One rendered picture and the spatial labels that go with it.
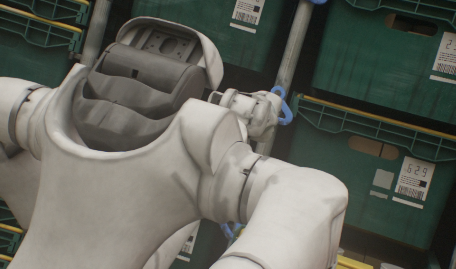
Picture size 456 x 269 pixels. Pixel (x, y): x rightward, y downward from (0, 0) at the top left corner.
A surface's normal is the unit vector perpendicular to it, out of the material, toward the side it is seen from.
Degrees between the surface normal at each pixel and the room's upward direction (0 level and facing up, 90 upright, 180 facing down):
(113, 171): 99
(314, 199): 38
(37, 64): 94
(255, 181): 69
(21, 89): 43
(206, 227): 94
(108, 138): 123
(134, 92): 59
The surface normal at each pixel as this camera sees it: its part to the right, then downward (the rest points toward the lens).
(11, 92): -0.16, -0.59
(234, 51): -0.19, 0.04
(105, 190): 0.13, 0.26
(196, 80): 0.87, 0.23
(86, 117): -0.42, -0.61
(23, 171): 0.69, 0.26
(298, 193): 0.04, -0.79
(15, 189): 0.00, 0.65
